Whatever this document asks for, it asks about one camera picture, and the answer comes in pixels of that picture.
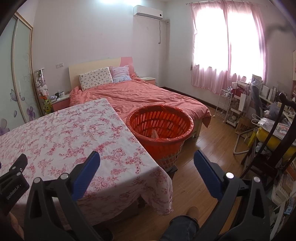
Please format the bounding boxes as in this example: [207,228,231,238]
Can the floral white pillow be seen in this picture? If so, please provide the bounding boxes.
[79,67,113,91]

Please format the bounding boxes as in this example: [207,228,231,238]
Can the bed with salmon duvet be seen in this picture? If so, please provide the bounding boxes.
[70,78,211,137]

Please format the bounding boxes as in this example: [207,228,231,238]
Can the person's leg in jeans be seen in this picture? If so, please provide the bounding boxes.
[159,215,200,241]

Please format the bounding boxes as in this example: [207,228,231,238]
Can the cluttered white shelf cart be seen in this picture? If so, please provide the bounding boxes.
[227,81,251,128]

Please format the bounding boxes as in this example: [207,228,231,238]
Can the green frog plush toy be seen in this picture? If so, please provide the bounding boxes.
[44,99,53,114]

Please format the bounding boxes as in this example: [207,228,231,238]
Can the left pink nightstand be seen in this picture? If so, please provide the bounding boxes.
[52,94,70,111]

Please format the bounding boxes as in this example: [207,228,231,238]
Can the pink nightstand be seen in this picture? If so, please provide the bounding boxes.
[139,77,156,85]
[52,94,70,111]

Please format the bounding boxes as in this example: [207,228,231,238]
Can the cardboard box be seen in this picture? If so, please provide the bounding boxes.
[235,116,256,134]

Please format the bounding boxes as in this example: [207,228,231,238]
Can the white wire rack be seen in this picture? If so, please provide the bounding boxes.
[214,89,232,123]

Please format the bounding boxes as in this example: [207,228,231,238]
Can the wall power socket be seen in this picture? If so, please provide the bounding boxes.
[56,63,64,69]

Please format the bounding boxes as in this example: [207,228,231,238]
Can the clear tube of plush toys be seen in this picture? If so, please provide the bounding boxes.
[34,68,49,110]

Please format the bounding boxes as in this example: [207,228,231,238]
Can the red plastic laundry basket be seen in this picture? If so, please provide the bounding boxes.
[126,104,194,172]

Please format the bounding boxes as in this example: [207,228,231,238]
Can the beige pink headboard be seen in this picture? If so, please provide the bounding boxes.
[68,56,137,91]

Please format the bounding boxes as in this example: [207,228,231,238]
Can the pink floral tablecloth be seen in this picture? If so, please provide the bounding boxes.
[1,98,173,225]

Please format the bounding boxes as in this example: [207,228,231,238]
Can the yellow bag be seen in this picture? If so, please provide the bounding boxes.
[256,128,296,160]

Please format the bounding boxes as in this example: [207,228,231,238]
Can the sliding wardrobe floral glass doors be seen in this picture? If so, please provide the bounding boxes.
[0,13,43,135]

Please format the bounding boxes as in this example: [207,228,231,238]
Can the white mug on nightstand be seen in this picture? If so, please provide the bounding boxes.
[59,91,65,97]

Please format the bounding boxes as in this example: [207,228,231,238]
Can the white wall air conditioner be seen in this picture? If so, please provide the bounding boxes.
[133,5,163,20]

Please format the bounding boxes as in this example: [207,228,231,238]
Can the pink window curtain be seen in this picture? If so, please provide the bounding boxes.
[190,1,267,94]

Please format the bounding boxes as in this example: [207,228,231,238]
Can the striped pink pillow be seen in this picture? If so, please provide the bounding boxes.
[110,65,131,83]

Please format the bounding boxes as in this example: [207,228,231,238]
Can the right pink nightstand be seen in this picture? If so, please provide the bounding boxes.
[139,77,156,85]

